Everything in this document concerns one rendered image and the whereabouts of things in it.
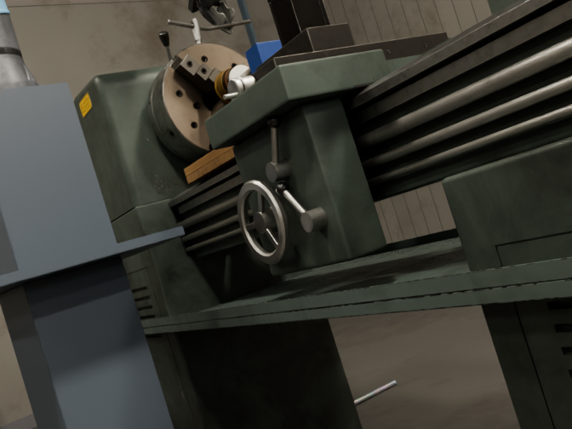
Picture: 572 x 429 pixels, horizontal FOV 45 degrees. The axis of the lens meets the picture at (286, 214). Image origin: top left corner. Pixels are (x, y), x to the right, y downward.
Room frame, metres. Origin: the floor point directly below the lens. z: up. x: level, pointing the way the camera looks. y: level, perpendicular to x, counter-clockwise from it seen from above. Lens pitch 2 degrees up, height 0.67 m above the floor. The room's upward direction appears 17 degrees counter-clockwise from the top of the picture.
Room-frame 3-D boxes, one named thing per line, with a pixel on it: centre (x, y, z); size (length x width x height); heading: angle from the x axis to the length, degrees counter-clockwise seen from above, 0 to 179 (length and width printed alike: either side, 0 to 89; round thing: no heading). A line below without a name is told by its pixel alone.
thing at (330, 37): (1.36, -0.13, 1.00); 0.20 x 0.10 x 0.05; 31
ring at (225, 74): (1.77, 0.03, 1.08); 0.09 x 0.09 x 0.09; 31
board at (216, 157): (1.69, -0.02, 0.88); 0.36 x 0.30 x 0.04; 121
